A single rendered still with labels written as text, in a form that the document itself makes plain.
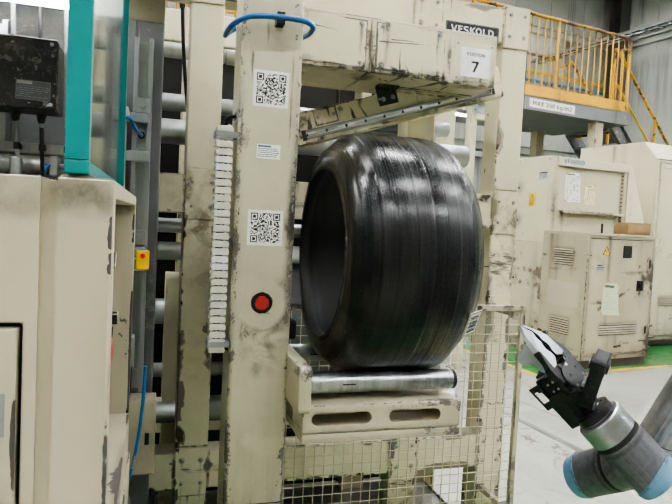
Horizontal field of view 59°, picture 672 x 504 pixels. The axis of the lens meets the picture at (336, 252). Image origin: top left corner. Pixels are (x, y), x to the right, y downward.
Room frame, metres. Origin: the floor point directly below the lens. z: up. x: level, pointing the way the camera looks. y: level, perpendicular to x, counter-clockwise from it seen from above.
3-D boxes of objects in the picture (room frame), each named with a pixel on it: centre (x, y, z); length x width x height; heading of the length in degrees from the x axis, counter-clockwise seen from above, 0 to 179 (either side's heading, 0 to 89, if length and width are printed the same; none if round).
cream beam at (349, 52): (1.74, -0.10, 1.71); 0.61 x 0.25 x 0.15; 107
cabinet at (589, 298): (5.80, -2.55, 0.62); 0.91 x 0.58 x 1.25; 115
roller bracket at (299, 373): (1.37, 0.10, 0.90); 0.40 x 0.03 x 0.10; 17
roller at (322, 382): (1.29, -0.11, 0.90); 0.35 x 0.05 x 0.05; 107
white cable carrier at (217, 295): (1.28, 0.24, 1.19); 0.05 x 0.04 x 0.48; 17
